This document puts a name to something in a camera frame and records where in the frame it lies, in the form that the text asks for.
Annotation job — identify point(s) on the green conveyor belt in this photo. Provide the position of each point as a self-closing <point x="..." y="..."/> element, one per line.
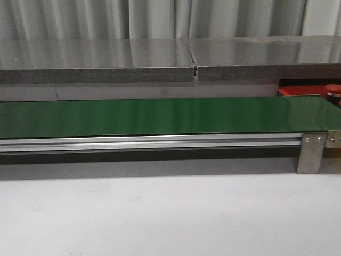
<point x="85" y="118"/>

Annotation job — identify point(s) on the aluminium conveyor side rail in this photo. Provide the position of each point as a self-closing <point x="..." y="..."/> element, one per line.
<point x="38" y="145"/>

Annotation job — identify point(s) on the red plastic tray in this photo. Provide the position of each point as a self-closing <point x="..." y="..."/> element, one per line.
<point x="305" y="86"/>

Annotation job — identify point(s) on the steel conveyor end bracket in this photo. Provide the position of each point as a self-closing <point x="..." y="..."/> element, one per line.
<point x="333" y="139"/>

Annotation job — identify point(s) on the grey pleated curtain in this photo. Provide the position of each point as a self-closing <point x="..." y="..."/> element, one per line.
<point x="31" y="20"/>

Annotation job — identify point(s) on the left grey stone slab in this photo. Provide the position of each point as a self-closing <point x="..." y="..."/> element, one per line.
<point x="95" y="61"/>

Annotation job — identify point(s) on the right grey stone slab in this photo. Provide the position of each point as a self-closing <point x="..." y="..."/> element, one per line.
<point x="266" y="58"/>

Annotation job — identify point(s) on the steel conveyor support bracket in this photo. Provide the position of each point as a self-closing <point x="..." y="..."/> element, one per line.
<point x="310" y="156"/>

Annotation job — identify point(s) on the red mushroom push button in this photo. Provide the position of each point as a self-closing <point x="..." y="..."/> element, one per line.
<point x="333" y="93"/>

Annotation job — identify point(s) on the grey stone slab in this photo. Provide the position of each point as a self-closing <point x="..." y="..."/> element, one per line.
<point x="95" y="61"/>
<point x="266" y="58"/>

